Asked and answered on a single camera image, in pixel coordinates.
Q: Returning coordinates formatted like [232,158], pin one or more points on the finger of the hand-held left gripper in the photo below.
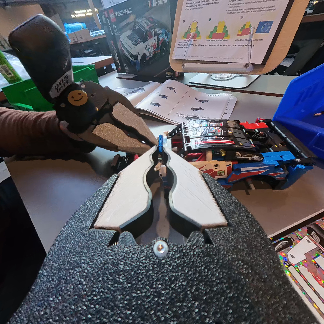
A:
[129,119]
[114,139]

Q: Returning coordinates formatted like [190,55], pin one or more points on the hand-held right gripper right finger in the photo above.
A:
[195,200]

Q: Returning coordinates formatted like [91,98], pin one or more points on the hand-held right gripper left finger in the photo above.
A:
[124,202]

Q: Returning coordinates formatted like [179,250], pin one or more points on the blue toy brick pin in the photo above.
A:
[160,143]

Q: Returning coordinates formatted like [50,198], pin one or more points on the toy brick race car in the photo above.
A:
[227,141]

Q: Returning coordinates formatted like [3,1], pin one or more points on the person's left forearm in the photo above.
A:
[25,131]

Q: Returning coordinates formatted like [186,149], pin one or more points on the grey desk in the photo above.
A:
[273,86]
[76,189]

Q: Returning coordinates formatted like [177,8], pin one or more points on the clear plastic bag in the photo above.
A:
[25,73]

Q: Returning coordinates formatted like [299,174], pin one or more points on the green drink can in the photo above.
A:
[7,68]

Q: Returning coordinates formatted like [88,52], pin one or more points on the green plastic bin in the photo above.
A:
[25,96]

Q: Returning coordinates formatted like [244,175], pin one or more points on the open instruction booklet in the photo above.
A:
[177,101]

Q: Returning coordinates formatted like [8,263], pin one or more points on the white topped table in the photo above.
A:
[93,60]

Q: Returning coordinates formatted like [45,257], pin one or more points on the ceiling light panel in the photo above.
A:
[81,13]

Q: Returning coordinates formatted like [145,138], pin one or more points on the black toy set box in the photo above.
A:
[141,38]

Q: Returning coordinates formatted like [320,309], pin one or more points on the holographic sticker sheet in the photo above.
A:
[303,253]

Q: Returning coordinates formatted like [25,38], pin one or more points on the printed instruction sheet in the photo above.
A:
[227,48]

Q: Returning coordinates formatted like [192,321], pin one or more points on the blue plastic bin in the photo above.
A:
[303,106]

